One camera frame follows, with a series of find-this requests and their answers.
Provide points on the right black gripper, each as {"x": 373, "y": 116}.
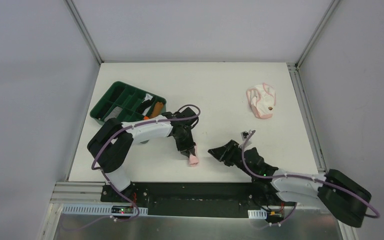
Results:
{"x": 232, "y": 153}

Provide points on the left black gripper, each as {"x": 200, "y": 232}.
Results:
{"x": 185, "y": 145}

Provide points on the pink underwear navy trim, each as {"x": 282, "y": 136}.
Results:
{"x": 193, "y": 160}

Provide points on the white underwear pink trim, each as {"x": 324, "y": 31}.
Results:
{"x": 262, "y": 100}

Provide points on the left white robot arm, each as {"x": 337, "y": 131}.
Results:
{"x": 111, "y": 144}

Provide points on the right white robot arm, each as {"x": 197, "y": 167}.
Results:
{"x": 334, "y": 191}

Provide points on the black white rolled cloth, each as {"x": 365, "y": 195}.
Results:
{"x": 145, "y": 105}

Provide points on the green compartment tray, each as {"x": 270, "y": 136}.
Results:
{"x": 127, "y": 97}

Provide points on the grey striped rolled cloth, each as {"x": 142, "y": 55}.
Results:
{"x": 114, "y": 113}

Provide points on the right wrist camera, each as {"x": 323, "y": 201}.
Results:
{"x": 246, "y": 135}

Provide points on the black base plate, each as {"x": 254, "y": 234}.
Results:
{"x": 213, "y": 200}

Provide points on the small white cable duct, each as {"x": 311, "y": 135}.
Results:
{"x": 257, "y": 214}

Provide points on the right side aluminium rail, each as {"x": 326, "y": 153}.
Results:
{"x": 305, "y": 108}

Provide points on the aluminium rail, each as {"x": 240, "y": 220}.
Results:
{"x": 305, "y": 108}
{"x": 77, "y": 191}

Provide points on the white slotted cable duct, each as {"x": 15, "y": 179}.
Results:
{"x": 103, "y": 210}

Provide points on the aluminium front rail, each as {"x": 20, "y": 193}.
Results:
{"x": 77, "y": 191}

